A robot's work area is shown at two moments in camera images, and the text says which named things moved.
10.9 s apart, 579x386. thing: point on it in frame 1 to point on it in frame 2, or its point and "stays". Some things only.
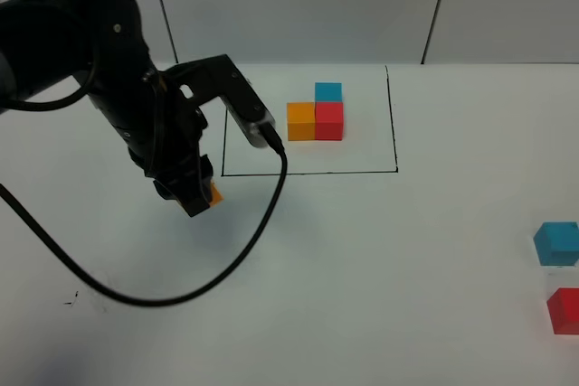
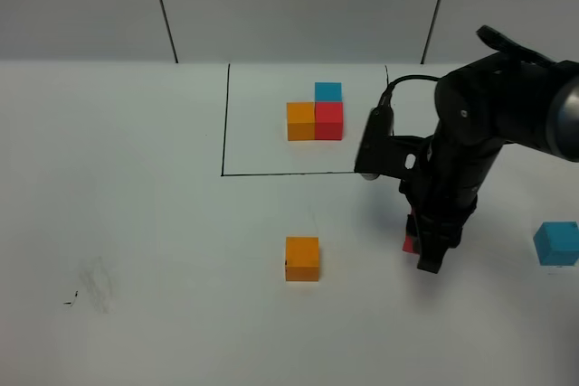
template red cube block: [328, 121] stays
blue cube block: [556, 243] stays
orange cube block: [216, 194] to [302, 258]
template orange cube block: [300, 121] stays
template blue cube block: [328, 92] stays
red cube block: [564, 311] to [411, 244]
